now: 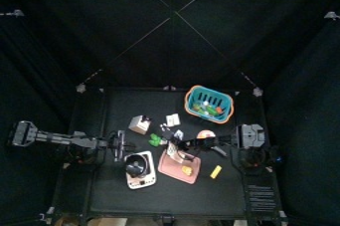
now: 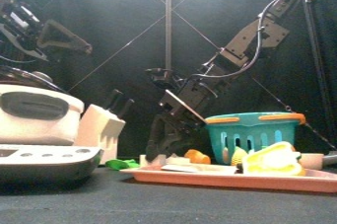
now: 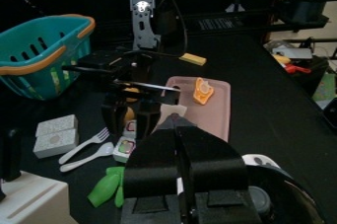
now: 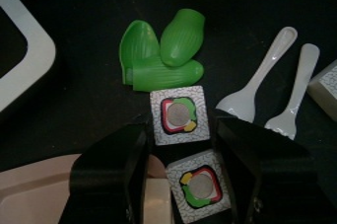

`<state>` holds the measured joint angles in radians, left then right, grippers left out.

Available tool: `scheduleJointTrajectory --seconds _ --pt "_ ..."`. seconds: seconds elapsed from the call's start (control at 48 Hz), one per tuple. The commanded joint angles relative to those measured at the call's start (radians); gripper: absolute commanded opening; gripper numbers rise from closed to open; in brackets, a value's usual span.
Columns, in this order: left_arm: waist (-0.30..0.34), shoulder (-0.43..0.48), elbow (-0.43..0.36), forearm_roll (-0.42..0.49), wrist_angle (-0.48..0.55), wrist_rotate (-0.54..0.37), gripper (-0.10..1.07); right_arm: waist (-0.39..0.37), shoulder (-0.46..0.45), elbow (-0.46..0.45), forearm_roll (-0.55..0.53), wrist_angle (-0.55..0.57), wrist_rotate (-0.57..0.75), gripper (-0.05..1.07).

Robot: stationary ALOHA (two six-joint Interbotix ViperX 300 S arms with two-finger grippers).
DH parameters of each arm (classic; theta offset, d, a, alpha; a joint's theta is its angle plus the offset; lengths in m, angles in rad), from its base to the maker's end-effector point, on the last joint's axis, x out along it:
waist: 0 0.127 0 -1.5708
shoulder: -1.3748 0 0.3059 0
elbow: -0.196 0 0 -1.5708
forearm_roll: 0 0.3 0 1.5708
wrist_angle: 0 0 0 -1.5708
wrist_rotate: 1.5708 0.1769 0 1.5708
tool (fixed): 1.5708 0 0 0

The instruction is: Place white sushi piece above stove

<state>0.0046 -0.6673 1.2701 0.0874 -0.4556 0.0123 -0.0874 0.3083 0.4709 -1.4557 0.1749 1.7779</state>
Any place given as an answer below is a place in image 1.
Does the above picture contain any white toy knife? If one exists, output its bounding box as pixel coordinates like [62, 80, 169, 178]
[167, 141, 186, 164]

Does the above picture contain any green toy leafy vegetable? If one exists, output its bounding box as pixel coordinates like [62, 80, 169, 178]
[150, 132, 165, 147]

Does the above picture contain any grey toy utensil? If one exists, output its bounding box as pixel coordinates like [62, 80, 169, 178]
[211, 146, 229, 157]

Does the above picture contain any beige toy toaster box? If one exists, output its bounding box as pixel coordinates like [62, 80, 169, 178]
[129, 114, 154, 135]

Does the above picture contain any pink cutting board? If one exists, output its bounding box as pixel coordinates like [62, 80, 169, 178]
[158, 148, 202, 185]

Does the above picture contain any yellow rectangular block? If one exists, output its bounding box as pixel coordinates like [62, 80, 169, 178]
[209, 164, 223, 180]

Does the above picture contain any teal basket with orange rim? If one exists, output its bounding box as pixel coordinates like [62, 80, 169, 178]
[183, 85, 235, 124]

